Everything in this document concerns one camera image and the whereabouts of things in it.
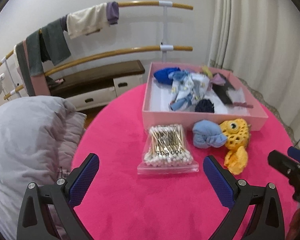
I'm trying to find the black leather pouch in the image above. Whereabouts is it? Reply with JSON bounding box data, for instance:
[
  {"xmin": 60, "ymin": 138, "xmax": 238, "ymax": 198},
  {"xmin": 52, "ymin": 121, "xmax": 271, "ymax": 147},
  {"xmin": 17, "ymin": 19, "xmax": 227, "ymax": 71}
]
[{"xmin": 212, "ymin": 73, "xmax": 235, "ymax": 105}]

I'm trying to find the pastel organza scrunchie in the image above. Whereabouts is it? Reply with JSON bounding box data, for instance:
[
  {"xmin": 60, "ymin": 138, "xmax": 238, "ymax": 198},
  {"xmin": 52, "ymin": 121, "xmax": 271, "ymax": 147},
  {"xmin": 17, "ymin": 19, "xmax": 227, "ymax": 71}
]
[{"xmin": 201, "ymin": 66, "xmax": 226, "ymax": 90}]

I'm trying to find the printed blue baby cloth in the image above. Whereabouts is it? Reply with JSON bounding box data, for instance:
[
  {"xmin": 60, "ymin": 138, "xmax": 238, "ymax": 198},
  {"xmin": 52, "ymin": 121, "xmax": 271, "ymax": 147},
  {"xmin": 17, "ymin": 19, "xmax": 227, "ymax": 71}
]
[{"xmin": 169, "ymin": 70, "xmax": 209, "ymax": 111}]

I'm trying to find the blue knitted cloth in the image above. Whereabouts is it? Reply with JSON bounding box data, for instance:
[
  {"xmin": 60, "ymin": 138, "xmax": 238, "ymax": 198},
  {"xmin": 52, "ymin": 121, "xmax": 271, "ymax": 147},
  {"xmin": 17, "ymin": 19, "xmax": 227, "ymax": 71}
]
[{"xmin": 153, "ymin": 67, "xmax": 180, "ymax": 86}]

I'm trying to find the pink round table mat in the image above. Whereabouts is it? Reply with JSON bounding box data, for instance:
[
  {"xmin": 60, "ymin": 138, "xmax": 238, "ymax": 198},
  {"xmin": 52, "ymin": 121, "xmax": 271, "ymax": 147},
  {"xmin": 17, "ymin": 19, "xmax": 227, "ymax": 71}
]
[{"xmin": 72, "ymin": 84, "xmax": 297, "ymax": 239}]

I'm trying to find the yellow crochet fish toy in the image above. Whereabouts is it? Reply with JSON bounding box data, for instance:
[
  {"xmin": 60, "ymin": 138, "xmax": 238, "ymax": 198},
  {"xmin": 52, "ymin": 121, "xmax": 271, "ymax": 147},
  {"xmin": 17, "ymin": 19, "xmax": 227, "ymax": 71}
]
[{"xmin": 219, "ymin": 119, "xmax": 250, "ymax": 175}]

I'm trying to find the grey quilted duvet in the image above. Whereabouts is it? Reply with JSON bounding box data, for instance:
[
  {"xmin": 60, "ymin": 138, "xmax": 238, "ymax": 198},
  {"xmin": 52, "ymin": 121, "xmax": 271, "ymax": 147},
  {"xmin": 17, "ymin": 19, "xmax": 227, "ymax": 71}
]
[{"xmin": 0, "ymin": 96, "xmax": 87, "ymax": 239}]

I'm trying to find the light blue sock ball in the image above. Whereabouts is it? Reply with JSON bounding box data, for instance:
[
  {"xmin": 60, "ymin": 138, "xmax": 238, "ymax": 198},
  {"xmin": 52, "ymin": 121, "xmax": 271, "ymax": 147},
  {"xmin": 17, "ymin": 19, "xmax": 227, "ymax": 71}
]
[{"xmin": 192, "ymin": 120, "xmax": 227, "ymax": 148}]

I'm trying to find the navy crochet scrunchie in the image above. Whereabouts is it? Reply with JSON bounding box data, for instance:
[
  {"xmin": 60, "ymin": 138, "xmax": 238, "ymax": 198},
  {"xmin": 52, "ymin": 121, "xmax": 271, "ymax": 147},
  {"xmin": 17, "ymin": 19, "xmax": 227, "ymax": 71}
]
[{"xmin": 194, "ymin": 99, "xmax": 215, "ymax": 113}]

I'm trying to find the cotton swabs bag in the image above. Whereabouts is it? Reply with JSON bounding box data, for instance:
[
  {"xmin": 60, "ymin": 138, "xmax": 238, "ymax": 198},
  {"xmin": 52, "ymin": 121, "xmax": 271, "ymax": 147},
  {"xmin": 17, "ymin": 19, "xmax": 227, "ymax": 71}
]
[{"xmin": 137, "ymin": 124, "xmax": 199, "ymax": 176}]

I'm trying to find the grey pink hanging garment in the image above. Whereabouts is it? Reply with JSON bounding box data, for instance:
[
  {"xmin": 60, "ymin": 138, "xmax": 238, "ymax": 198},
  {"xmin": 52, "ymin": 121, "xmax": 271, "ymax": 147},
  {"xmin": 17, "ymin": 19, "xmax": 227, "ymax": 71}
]
[{"xmin": 14, "ymin": 41, "xmax": 51, "ymax": 96}]

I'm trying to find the low bench cabinet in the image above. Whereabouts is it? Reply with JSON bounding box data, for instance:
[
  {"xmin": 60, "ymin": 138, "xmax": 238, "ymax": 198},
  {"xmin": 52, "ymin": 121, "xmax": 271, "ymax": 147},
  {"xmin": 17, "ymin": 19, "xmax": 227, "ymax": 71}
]
[{"xmin": 50, "ymin": 60, "xmax": 145, "ymax": 111}]

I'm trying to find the white curtain with trim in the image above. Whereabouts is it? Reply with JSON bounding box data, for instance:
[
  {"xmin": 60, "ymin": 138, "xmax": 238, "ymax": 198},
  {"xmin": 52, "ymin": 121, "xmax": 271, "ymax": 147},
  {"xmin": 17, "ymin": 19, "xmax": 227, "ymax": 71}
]
[{"xmin": 209, "ymin": 0, "xmax": 300, "ymax": 147}]

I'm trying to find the pink shallow box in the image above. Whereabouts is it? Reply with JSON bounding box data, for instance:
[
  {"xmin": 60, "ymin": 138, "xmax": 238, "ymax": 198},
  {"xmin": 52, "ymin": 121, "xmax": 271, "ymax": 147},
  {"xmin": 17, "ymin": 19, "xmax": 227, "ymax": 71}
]
[{"xmin": 142, "ymin": 62, "xmax": 268, "ymax": 131}]

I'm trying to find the dark green hanging cloth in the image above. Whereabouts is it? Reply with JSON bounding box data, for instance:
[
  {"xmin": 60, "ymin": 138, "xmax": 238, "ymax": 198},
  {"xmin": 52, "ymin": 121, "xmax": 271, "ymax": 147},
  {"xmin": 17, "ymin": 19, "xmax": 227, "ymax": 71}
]
[{"xmin": 26, "ymin": 18, "xmax": 71, "ymax": 76}]

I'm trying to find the wooden ballet barre stand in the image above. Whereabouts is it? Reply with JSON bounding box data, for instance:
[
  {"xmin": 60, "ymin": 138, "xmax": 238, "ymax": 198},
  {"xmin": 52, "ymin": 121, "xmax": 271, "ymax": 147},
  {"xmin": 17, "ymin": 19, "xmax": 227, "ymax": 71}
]
[{"xmin": 0, "ymin": 0, "xmax": 194, "ymax": 101}]

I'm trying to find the cream cloth on barre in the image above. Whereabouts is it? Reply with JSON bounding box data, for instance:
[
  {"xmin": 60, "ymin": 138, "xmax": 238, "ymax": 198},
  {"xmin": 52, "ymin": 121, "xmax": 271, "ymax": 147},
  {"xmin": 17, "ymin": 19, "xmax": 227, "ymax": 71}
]
[{"xmin": 66, "ymin": 3, "xmax": 110, "ymax": 39}]

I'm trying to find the purple cloth on barre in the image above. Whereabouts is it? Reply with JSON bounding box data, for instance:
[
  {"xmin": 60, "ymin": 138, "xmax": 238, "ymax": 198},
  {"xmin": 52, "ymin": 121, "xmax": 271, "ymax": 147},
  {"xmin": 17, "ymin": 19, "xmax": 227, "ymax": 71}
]
[{"xmin": 106, "ymin": 1, "xmax": 119, "ymax": 25}]

